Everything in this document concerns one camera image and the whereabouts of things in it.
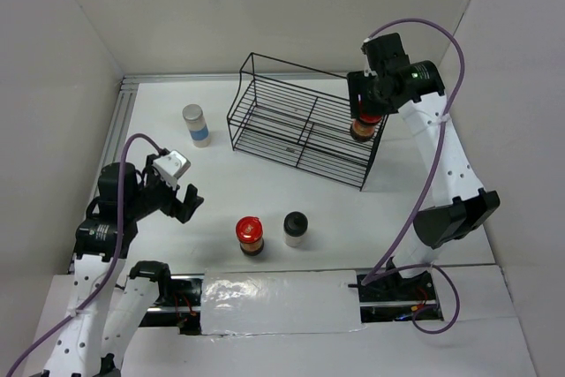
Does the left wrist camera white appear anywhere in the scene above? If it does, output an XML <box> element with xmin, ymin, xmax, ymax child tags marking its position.
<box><xmin>152</xmin><ymin>150</ymin><xmax>191</xmax><ymax>189</ymax></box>

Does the red lid jar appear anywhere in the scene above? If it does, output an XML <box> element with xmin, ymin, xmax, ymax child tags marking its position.
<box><xmin>235</xmin><ymin>216</ymin><xmax>264</xmax><ymax>256</ymax></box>
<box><xmin>350</xmin><ymin>115</ymin><xmax>382</xmax><ymax>143</ymax></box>

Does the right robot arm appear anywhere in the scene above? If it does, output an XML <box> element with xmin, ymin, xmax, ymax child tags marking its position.
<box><xmin>347</xmin><ymin>34</ymin><xmax>501</xmax><ymax>299</ymax></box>

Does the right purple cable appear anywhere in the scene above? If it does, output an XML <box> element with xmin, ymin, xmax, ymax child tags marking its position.
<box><xmin>359</xmin><ymin>18</ymin><xmax>467</xmax><ymax>335</ymax></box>

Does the black wire rack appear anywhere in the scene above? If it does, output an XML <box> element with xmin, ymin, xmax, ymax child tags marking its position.
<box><xmin>226</xmin><ymin>52</ymin><xmax>387</xmax><ymax>190</ymax></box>

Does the black lid white bottle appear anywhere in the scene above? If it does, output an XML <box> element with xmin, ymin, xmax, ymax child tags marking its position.
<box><xmin>283</xmin><ymin>211</ymin><xmax>308</xmax><ymax>247</ymax></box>

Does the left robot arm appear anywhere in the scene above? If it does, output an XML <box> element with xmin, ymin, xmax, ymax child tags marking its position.
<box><xmin>41</xmin><ymin>149</ymin><xmax>203</xmax><ymax>376</ymax></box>

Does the silver lid blue label bottle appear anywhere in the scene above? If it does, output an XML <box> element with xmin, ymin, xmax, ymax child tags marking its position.
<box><xmin>182</xmin><ymin>104</ymin><xmax>211</xmax><ymax>147</ymax></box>

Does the aluminium rail frame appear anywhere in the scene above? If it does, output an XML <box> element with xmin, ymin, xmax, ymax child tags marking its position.
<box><xmin>72</xmin><ymin>71</ymin><xmax>436</xmax><ymax>250</ymax></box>

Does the white glossy tape sheet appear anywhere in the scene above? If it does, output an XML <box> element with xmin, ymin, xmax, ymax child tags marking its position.
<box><xmin>200</xmin><ymin>270</ymin><xmax>364</xmax><ymax>336</ymax></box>

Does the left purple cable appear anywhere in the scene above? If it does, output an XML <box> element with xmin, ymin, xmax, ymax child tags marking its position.
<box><xmin>8</xmin><ymin>132</ymin><xmax>162</xmax><ymax>377</ymax></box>

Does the purple cable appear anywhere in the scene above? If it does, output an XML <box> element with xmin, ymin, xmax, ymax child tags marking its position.
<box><xmin>359</xmin><ymin>18</ymin><xmax>467</xmax><ymax>335</ymax></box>
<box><xmin>8</xmin><ymin>132</ymin><xmax>162</xmax><ymax>377</ymax></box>

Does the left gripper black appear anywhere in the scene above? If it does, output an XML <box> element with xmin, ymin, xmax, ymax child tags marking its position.
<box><xmin>128</xmin><ymin>154</ymin><xmax>204</xmax><ymax>222</ymax></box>

